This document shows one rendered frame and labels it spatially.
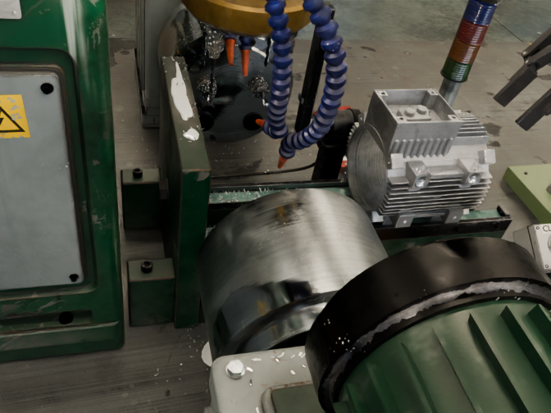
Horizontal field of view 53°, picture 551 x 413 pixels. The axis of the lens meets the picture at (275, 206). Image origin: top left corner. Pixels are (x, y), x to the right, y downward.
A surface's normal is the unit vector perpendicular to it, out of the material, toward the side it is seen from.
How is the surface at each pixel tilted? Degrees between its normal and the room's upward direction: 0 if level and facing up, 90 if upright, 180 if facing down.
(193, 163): 0
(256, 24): 90
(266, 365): 0
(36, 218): 90
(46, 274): 90
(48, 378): 0
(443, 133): 90
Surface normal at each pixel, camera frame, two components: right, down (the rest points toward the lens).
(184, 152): 0.15, -0.73
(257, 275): -0.50, -0.53
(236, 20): -0.12, 0.65
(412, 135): 0.25, 0.68
